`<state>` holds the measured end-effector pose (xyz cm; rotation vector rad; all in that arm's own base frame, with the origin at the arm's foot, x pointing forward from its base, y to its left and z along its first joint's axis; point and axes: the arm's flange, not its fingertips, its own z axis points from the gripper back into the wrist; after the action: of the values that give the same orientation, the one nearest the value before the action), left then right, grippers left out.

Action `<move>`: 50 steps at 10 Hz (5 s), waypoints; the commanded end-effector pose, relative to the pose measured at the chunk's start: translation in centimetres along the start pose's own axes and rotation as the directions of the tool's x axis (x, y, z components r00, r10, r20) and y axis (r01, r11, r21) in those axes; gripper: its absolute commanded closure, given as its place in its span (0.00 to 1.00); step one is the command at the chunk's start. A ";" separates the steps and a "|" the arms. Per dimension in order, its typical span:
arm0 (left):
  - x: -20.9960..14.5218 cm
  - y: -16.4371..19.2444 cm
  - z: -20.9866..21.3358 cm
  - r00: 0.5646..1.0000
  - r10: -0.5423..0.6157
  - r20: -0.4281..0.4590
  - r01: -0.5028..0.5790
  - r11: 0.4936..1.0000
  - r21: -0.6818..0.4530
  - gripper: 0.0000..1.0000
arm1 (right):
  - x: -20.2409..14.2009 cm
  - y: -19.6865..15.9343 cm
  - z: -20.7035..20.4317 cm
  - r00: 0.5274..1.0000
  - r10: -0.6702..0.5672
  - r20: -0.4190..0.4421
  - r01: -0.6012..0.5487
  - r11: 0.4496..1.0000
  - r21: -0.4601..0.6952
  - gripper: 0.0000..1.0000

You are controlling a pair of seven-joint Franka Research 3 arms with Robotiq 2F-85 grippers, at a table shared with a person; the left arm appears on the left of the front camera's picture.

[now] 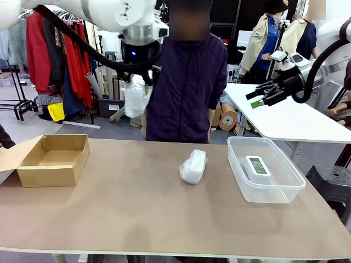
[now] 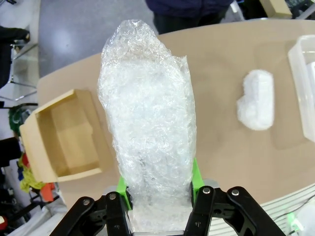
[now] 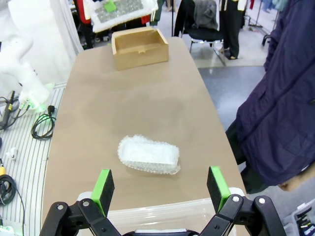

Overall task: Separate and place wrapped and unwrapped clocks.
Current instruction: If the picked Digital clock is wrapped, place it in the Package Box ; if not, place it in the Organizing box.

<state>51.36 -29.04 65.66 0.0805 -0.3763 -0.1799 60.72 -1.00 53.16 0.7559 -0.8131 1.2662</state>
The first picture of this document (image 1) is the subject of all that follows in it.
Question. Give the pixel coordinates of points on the grey step stool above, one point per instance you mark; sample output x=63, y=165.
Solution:
x=111, y=54

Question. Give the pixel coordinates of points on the bubble-wrapped clock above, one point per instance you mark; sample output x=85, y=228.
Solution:
x=134, y=101
x=193, y=167

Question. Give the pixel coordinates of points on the dark grey storage bin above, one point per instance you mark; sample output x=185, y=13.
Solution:
x=104, y=109

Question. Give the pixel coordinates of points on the black metal garment stand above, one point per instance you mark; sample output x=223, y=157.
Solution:
x=24, y=103

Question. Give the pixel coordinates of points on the mannequin in light blue clothes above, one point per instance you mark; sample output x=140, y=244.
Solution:
x=229, y=100

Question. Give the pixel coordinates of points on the bystander in dark clothes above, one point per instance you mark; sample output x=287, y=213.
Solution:
x=5, y=138

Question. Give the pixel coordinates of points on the grey fuzzy garment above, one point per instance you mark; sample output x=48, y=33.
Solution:
x=16, y=41

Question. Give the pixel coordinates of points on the person in purple jacket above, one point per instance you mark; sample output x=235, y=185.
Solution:
x=186, y=96

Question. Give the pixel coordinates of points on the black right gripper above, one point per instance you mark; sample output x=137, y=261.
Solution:
x=292, y=82

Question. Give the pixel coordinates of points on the mannequin in cream vest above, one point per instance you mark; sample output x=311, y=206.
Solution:
x=297, y=35

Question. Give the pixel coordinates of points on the bare mannequin lying down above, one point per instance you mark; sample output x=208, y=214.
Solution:
x=341, y=109

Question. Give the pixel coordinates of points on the white plastic crate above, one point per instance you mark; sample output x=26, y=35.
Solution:
x=233, y=72

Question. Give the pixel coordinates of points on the yellow bag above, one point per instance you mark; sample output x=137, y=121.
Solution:
x=56, y=112

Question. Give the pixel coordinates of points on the red jacket on hanger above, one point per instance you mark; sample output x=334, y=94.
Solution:
x=38, y=54

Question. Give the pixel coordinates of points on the white bar on floor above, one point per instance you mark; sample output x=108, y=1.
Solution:
x=82, y=125

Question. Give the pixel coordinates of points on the white table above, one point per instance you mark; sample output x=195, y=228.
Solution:
x=288, y=120

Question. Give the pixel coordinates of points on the grey cardboard tube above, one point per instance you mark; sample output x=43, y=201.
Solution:
x=94, y=87

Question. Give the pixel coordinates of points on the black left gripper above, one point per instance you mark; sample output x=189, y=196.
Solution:
x=137, y=54

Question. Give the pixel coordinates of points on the brown cardboard box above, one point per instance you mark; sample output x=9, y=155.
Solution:
x=49, y=175

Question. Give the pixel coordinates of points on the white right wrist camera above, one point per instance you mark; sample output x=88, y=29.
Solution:
x=279, y=56

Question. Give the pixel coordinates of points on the open cardboard box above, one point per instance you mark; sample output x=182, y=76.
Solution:
x=215, y=116

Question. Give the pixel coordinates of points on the mannequin in beige coat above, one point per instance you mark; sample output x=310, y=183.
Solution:
x=260, y=41

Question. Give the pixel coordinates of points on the long red dress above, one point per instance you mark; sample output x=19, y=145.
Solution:
x=79, y=71

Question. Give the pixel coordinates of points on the brown paper roll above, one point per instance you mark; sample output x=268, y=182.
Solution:
x=228, y=119

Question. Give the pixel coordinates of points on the black garment on hanger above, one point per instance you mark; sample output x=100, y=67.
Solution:
x=57, y=60

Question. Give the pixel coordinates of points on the clear plastic container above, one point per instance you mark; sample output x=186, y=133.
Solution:
x=266, y=189

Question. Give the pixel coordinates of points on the tall pale grey tube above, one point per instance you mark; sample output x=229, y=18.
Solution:
x=109, y=82

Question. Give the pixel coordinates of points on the cream garment on hanger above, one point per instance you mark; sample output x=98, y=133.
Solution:
x=93, y=46

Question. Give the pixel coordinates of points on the black plastic stool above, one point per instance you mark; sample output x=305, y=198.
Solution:
x=331, y=180

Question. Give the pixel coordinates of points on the white digital clock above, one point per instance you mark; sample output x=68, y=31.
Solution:
x=256, y=165

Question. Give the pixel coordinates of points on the brown cardboard tube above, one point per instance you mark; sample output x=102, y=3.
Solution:
x=116, y=90

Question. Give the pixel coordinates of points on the beige cardboard tube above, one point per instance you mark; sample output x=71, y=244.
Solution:
x=101, y=79

